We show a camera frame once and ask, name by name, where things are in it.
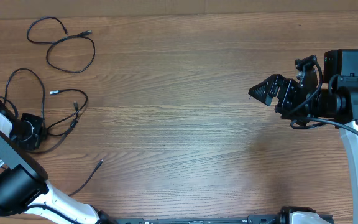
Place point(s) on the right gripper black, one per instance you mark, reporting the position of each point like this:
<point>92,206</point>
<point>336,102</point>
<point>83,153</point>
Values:
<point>270,84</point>

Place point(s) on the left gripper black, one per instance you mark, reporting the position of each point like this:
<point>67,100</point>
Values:
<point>32,144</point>

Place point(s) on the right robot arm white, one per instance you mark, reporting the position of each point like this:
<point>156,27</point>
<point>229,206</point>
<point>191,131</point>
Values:
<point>320,95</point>

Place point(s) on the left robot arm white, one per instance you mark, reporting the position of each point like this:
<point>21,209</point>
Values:
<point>24,184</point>

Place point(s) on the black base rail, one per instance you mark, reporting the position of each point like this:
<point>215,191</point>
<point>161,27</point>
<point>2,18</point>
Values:
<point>251,219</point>

